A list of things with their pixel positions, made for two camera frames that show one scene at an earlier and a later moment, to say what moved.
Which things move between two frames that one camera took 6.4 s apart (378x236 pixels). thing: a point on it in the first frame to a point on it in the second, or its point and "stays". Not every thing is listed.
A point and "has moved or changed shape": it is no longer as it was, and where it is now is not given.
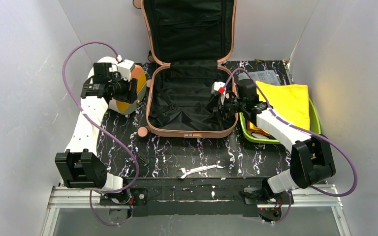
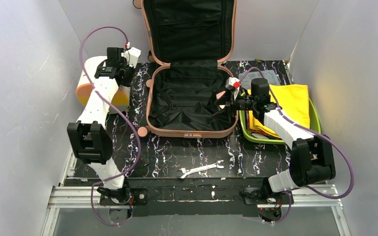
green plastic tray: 315,122 stays
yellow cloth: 289,103 stays
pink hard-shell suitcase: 190,41 stays
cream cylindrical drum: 124,107 has moved or changed shape
